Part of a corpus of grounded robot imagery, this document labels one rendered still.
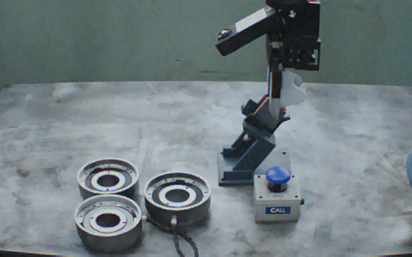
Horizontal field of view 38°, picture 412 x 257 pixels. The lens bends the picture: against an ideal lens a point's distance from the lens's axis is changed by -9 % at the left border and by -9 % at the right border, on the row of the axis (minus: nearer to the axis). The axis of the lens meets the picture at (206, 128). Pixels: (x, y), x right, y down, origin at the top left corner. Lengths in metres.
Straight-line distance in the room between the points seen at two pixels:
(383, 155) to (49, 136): 0.66
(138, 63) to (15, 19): 0.59
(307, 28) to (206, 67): 1.70
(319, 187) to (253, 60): 1.61
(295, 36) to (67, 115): 0.54
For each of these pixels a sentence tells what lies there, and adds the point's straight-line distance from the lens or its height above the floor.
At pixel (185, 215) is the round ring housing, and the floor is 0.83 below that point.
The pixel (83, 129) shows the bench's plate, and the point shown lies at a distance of 1.28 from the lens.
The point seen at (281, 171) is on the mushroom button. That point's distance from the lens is 1.01.
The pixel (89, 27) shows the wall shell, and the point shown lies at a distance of 2.66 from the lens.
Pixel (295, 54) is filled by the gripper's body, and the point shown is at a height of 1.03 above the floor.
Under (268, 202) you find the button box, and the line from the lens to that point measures 1.00.
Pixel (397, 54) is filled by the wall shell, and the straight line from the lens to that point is 2.77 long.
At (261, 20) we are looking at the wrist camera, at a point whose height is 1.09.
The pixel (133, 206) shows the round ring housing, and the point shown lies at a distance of 1.00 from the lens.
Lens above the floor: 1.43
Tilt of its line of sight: 30 degrees down
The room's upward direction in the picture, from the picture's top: straight up
